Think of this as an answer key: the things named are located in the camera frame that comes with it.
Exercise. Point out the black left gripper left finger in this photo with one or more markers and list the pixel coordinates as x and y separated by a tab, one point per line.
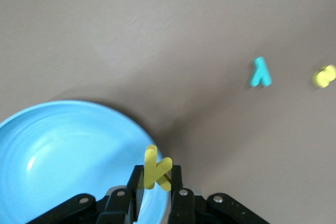
118	205

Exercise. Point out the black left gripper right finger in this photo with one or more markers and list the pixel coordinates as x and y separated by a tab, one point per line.
183	208

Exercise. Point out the yellow letter k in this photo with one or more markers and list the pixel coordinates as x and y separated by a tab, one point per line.
151	171

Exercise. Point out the teal letter y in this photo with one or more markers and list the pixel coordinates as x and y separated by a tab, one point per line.
260	74

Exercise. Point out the blue plate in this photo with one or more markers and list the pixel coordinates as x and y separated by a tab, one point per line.
65	155

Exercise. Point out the brown table cover mat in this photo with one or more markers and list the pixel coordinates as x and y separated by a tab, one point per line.
168	37

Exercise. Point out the yellow letter z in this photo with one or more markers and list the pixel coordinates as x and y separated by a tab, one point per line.
325	77

